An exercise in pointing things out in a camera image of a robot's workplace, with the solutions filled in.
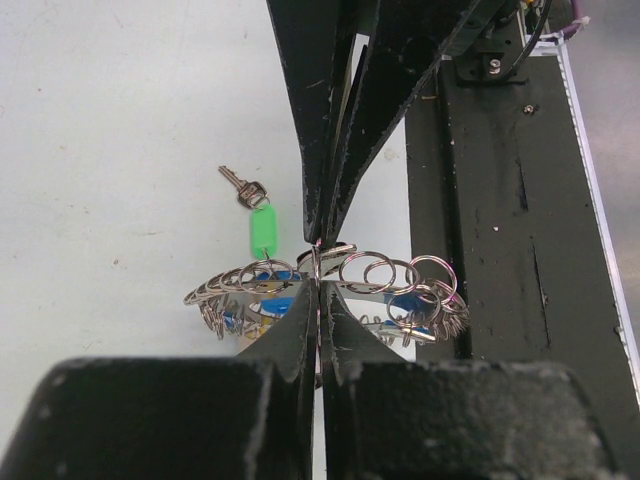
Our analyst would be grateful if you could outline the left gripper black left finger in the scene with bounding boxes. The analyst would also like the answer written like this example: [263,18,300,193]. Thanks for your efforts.
[1,280,319,479]

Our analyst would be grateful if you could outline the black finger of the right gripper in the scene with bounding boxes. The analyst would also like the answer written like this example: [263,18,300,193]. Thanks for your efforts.
[322,1,502,247]
[267,1,368,245]

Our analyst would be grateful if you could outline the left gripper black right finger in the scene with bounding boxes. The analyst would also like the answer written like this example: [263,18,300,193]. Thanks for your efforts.
[320,313,624,479]

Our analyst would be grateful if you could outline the silver disc keyring organiser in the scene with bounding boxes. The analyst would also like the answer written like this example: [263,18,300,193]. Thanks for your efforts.
[183,243,470,347]

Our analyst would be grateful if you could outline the silver key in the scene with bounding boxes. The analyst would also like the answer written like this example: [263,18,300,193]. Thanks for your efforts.
[218,165,270,210]

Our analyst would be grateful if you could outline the green key tag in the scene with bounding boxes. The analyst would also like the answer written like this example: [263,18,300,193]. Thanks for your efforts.
[250,204,279,260]

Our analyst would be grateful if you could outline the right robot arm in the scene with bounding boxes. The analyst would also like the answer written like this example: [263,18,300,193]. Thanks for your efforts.
[268,0,551,247]

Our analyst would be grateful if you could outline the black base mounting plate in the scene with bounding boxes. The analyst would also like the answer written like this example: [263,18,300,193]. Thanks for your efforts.
[405,55,639,424]

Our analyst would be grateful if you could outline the white slotted cable duct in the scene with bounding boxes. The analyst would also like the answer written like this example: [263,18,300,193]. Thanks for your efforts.
[537,42,639,397]

